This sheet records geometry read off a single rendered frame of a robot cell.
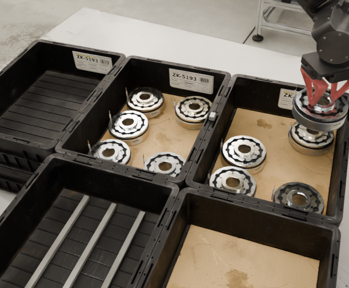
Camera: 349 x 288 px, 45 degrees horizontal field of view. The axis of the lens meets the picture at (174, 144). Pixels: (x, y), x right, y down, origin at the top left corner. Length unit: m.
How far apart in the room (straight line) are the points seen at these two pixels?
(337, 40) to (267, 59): 0.93
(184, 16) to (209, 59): 1.82
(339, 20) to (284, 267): 0.45
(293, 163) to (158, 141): 0.33
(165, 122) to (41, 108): 0.36
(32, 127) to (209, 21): 2.33
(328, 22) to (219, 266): 0.48
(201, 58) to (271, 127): 0.57
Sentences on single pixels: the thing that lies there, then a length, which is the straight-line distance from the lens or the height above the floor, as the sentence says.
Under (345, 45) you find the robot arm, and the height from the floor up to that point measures 1.22.
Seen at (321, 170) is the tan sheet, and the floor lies 0.83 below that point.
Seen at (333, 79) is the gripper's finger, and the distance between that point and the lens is 0.79.
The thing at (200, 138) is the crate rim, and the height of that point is 0.93.
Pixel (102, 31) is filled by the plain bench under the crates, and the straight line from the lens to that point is 1.81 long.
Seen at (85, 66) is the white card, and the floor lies 0.87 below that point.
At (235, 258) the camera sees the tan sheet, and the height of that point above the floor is 0.83.
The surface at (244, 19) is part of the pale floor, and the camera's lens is 3.36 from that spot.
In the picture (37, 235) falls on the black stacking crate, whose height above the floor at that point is 0.83.
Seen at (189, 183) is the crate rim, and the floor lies 0.93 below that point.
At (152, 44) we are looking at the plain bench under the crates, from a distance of 1.68.
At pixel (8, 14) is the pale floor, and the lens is 3.77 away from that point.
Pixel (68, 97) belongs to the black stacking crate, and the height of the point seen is 0.83.
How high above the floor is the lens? 1.56
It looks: 44 degrees down
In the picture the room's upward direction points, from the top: 3 degrees counter-clockwise
